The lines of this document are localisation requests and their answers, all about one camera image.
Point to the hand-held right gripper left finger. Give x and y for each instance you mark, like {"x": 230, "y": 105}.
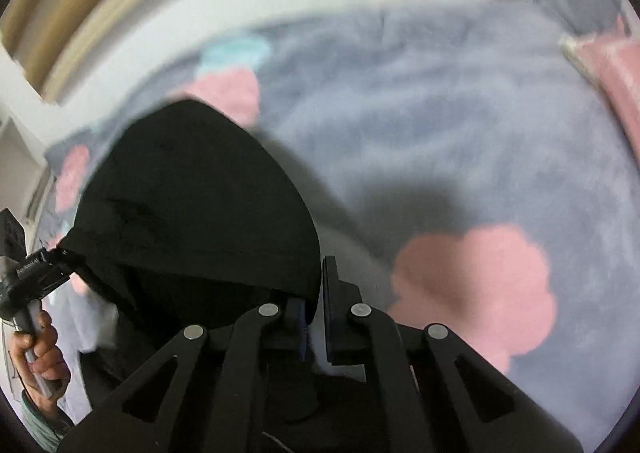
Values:
{"x": 301, "y": 333}

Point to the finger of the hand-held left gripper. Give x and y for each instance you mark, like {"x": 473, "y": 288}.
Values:
{"x": 67, "y": 260}

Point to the person's left hand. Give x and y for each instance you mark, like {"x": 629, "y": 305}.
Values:
{"x": 47, "y": 350}

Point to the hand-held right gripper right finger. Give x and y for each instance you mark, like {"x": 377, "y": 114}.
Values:
{"x": 328, "y": 313}

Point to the wooden headboard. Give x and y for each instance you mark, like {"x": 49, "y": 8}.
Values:
{"x": 65, "y": 18}

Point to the black garment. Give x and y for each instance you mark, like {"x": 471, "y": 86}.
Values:
{"x": 200, "y": 193}

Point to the pink pillow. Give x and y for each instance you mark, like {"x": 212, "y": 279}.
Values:
{"x": 625, "y": 78}

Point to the person's left forearm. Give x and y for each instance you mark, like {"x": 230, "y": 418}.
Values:
{"x": 40, "y": 425}

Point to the white cloth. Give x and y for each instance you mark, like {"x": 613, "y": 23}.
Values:
{"x": 100, "y": 325}

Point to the grey blanket with pink flowers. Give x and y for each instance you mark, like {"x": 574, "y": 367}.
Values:
{"x": 450, "y": 133}

